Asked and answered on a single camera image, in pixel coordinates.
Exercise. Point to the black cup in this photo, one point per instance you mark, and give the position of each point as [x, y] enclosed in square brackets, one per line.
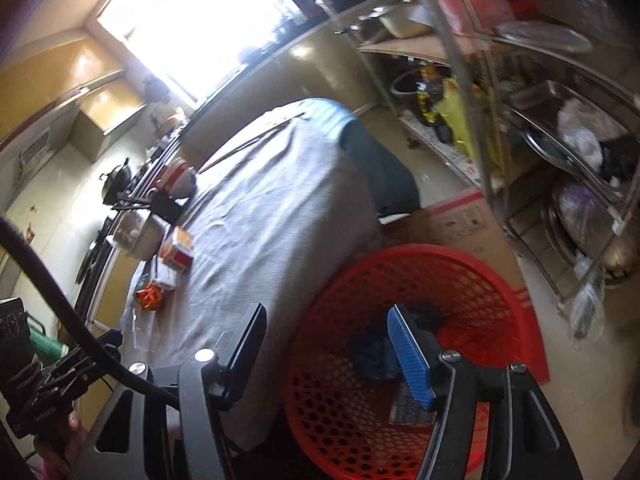
[166, 208]

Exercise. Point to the orange box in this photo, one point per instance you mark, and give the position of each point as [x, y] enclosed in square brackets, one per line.
[180, 245]

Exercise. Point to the round metal lid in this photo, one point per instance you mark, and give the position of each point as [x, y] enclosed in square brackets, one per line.
[542, 37]

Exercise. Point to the black wok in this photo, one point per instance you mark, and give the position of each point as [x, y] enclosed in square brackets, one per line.
[116, 180]

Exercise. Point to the printed paper shelf liner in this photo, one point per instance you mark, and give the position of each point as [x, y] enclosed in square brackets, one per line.
[440, 155]

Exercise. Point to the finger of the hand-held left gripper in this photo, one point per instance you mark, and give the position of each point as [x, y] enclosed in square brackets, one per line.
[70, 364]
[107, 340]

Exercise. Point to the white plastic bag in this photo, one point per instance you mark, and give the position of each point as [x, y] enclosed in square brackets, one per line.
[580, 132]

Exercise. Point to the cream pot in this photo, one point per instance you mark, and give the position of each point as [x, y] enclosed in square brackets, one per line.
[405, 24]

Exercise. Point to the gas stove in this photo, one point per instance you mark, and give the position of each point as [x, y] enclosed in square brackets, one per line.
[95, 255]

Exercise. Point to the yellow wall cabinets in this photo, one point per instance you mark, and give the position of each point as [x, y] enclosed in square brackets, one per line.
[95, 85]

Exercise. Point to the black chopsticks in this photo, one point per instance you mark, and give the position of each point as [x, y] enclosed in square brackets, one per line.
[132, 202]

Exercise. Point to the dark teal cloth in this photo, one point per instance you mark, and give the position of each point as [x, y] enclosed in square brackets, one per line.
[385, 170]

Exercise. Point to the hanging clear plastic bag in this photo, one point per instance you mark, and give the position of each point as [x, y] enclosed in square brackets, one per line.
[587, 295]

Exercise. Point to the window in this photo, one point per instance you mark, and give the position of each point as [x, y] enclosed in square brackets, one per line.
[195, 20]

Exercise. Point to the metal storage rack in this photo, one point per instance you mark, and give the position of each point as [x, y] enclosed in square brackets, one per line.
[525, 65]

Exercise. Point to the metal tray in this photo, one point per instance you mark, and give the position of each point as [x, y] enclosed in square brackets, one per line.
[540, 97]

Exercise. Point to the cardboard box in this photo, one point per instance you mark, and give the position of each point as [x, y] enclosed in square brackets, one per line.
[450, 225]

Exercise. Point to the metal cooker pot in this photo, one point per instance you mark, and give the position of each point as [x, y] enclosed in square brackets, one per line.
[142, 237]

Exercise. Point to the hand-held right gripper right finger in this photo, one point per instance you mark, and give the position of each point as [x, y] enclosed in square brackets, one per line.
[409, 360]

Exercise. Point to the cooking oil bottle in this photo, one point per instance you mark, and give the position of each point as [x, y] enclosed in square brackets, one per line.
[431, 95]

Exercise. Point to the purple bagged item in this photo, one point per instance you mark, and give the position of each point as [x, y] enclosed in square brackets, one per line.
[582, 220]

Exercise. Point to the yellow plastic bag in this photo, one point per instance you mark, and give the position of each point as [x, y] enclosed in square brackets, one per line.
[465, 120]

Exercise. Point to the grey tablecloth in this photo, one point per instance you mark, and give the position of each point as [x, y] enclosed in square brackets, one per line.
[270, 210]

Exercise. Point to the white printed box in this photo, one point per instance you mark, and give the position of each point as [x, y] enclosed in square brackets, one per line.
[164, 277]

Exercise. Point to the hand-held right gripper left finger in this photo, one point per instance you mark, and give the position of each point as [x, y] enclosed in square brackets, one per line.
[248, 342]

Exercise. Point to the orange crumpled wrapper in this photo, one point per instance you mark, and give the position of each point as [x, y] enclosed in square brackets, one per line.
[149, 298]

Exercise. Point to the red and white bowl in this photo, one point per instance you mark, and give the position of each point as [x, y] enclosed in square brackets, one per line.
[177, 177]

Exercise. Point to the red plastic mesh basket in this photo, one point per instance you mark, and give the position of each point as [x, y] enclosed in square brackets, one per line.
[350, 410]

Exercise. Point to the blue crumpled wrapper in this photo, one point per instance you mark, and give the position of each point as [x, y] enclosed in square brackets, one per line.
[372, 355]

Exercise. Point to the green ribbed tube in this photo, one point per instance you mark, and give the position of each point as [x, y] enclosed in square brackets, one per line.
[50, 346]

